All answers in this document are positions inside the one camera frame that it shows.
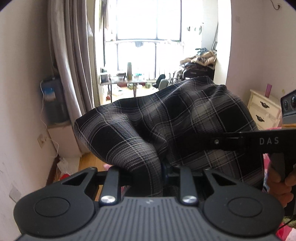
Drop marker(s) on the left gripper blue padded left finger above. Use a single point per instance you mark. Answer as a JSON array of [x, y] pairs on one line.
[[111, 191]]

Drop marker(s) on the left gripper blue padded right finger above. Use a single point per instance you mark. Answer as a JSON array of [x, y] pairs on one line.
[[182, 179]]

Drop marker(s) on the black white plaid garment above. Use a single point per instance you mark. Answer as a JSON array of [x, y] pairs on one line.
[[139, 134]]

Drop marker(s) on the folding table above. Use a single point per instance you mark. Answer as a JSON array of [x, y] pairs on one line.
[[118, 87]]

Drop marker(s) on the person right hand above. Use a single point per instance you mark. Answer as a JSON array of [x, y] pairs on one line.
[[282, 191]]

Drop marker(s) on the cream dresser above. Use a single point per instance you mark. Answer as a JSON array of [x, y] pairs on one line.
[[265, 111]]

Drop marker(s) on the purple bottle on dresser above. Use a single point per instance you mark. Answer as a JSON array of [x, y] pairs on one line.
[[268, 90]]

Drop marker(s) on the pink floral bed blanket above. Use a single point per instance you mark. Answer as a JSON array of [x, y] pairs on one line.
[[284, 233]]

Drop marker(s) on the dark water dispenser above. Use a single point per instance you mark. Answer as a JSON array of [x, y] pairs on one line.
[[54, 101]]

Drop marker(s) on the black wheelchair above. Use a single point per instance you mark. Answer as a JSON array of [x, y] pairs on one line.
[[202, 64]]

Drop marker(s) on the grey curtain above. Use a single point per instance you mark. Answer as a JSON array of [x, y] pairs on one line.
[[69, 32]]

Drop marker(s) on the wall power outlet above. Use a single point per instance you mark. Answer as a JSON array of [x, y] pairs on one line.
[[41, 140]]

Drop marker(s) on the wall switch plate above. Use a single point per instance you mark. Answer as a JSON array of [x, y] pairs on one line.
[[15, 195]]

